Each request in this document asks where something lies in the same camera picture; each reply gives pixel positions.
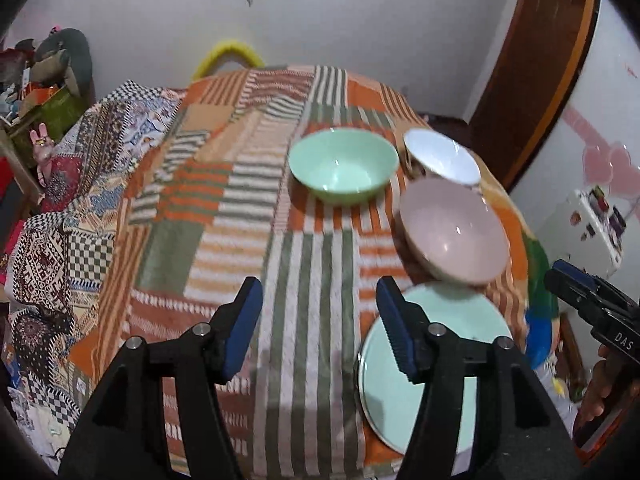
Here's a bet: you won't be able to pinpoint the patchwork quilt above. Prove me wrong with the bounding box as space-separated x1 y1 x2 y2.
0 80 188 461

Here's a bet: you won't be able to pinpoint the pink bowl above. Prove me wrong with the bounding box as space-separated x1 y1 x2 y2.
398 177 511 286

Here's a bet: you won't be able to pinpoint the pink bunny toy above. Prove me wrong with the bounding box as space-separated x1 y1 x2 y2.
30 122 56 171

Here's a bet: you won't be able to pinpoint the orange striped blanket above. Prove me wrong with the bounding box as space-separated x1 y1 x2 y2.
70 64 561 480

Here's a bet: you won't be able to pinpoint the mint green plate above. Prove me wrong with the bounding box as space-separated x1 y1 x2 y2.
357 282 516 456

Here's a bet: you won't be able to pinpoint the green box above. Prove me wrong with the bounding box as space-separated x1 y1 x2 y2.
5 87 91 153

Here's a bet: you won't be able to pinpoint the green bowl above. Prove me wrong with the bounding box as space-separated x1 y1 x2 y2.
288 128 400 206

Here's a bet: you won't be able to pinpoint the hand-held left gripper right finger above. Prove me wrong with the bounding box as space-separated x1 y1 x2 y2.
376 276 583 480

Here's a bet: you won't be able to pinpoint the pile of toys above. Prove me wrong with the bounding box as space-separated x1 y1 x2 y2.
0 35 41 116

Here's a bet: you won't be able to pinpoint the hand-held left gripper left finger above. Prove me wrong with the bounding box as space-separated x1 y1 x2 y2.
59 276 264 480

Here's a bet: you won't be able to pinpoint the white mini fridge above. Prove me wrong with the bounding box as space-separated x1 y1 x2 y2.
532 187 628 281

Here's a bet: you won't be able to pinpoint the white bowl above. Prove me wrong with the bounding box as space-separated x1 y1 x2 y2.
402 128 482 188

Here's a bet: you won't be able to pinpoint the person's right hand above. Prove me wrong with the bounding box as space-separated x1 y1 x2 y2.
575 346 627 424

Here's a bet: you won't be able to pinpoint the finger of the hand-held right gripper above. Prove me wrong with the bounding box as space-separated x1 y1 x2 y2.
544 269 617 327
556 259 640 312

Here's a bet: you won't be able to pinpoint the wooden door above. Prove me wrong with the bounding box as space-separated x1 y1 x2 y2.
467 0 603 193

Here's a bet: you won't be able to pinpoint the white wardrobe door pink hearts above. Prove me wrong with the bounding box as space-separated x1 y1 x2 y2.
505 0 640 281

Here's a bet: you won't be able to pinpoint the grey plush toy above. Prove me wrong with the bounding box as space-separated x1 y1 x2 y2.
32 27 93 98

